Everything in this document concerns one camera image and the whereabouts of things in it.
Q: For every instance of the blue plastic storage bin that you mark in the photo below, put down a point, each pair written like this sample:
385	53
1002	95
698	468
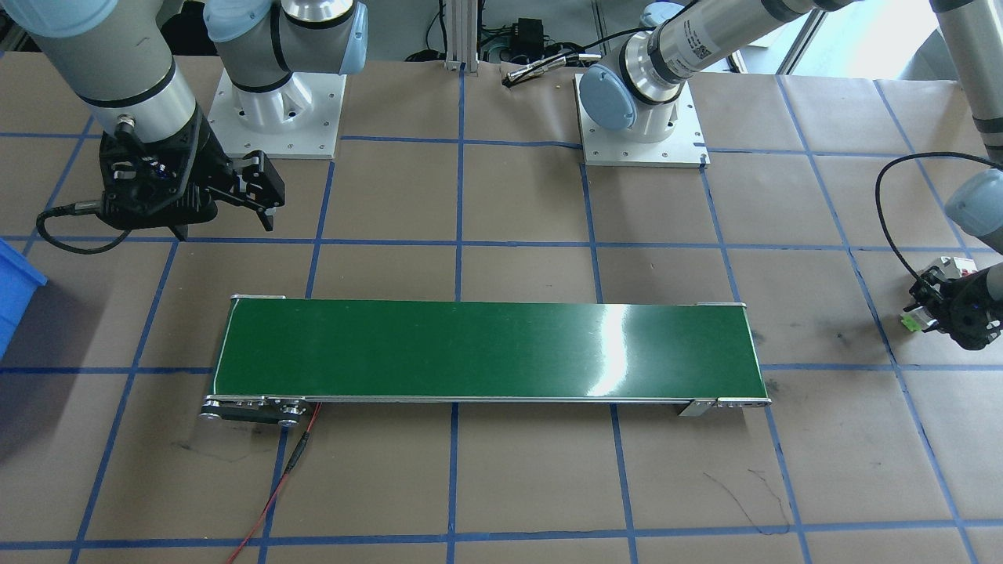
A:
16	305

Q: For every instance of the black power supply box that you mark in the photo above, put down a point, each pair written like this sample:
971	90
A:
529	37

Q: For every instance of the green conveyor belt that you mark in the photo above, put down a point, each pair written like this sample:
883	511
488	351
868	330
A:
470	352

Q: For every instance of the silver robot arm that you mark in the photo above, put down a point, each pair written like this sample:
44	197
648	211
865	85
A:
666	55
102	55

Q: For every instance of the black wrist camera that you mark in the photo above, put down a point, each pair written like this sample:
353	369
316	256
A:
129	196

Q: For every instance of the white square base plate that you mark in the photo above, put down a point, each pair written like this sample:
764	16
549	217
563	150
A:
313	125
682	149

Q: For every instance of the white circuit breaker red switch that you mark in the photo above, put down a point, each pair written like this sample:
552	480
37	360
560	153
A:
957	268

